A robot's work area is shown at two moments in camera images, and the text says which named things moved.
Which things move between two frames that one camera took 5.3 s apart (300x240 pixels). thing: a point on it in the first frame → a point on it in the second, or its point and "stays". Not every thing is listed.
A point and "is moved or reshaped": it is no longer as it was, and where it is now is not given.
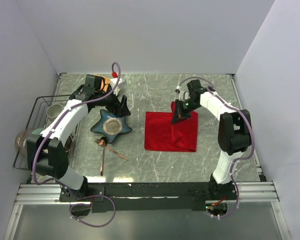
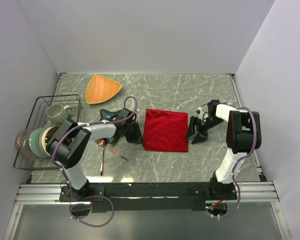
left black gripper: x=116 y=104 → x=137 y=138
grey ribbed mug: x=53 y=111 stays
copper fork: x=102 y=143 stays
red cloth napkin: x=160 y=134 is moved or reshaped
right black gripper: x=179 y=114 → x=202 y=136
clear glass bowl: x=21 y=141 stays
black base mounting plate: x=163 y=197 stays
